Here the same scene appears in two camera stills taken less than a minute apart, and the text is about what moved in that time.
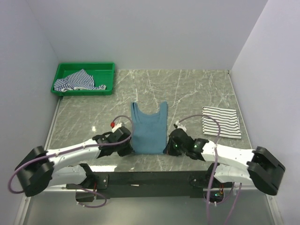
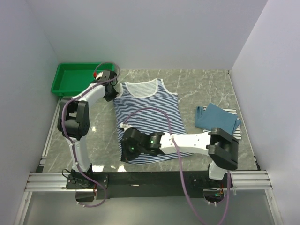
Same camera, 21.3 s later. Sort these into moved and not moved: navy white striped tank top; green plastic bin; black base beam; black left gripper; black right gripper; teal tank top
Moved: navy white striped tank top; teal tank top; black right gripper; black left gripper
Not moved: green plastic bin; black base beam
